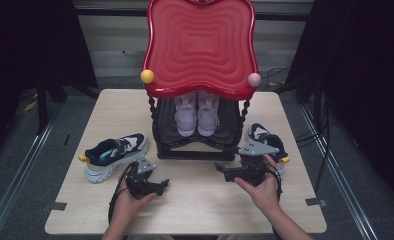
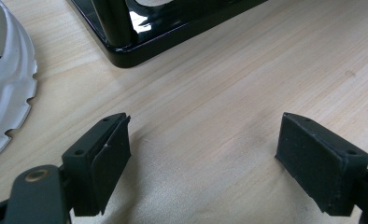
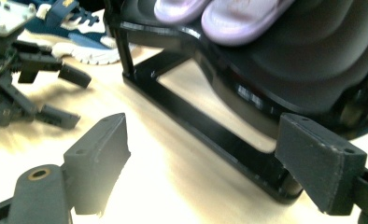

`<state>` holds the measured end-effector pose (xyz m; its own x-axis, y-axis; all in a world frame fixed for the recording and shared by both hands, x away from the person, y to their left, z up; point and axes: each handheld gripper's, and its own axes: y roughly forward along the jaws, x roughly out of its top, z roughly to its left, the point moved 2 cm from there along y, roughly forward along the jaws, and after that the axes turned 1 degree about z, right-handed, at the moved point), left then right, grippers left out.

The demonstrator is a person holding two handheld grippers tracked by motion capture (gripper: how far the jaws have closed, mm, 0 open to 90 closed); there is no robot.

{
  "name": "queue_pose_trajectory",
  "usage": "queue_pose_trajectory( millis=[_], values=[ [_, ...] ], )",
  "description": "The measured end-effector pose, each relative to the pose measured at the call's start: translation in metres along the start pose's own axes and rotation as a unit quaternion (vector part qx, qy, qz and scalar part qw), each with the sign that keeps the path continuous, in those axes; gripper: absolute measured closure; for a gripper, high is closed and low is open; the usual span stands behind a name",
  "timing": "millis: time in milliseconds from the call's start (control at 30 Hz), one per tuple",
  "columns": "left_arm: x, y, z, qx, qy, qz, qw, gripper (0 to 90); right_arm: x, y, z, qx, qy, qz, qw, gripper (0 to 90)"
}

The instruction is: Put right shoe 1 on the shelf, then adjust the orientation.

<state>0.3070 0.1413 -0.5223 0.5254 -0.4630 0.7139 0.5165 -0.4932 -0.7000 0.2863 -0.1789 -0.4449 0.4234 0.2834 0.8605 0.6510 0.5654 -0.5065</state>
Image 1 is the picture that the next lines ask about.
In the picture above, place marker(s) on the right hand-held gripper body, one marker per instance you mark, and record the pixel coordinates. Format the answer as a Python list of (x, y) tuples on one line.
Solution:
[(256, 166)]

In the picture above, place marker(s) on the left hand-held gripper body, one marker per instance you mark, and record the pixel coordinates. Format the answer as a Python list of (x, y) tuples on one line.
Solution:
[(140, 185)]

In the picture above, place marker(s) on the navy and white sneaker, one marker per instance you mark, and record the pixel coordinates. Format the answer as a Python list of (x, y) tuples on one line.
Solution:
[(111, 153), (261, 131)]

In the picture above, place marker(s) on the pair of pink-white sneakers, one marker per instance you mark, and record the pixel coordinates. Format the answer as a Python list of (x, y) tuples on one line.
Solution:
[(207, 116)]

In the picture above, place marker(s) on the pink child sandal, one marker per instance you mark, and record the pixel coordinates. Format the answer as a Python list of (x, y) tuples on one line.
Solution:
[(186, 116)]

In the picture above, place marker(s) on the red and black shoe rack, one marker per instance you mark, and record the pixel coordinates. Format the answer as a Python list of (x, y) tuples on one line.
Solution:
[(201, 50)]

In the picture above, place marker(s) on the person's left hand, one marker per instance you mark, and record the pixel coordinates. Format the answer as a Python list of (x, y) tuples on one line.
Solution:
[(126, 205)]

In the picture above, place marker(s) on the person's right hand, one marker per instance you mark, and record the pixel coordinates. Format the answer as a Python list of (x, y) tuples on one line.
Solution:
[(266, 196)]

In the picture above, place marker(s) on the grey tape piece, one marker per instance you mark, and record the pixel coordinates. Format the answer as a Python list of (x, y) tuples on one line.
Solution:
[(316, 202), (58, 206)]

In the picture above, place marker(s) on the yellow floor tape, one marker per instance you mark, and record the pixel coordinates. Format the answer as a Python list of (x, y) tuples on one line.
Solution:
[(31, 105)]

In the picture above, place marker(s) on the black curtain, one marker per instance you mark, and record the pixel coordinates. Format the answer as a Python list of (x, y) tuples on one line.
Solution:
[(368, 83), (25, 50)]

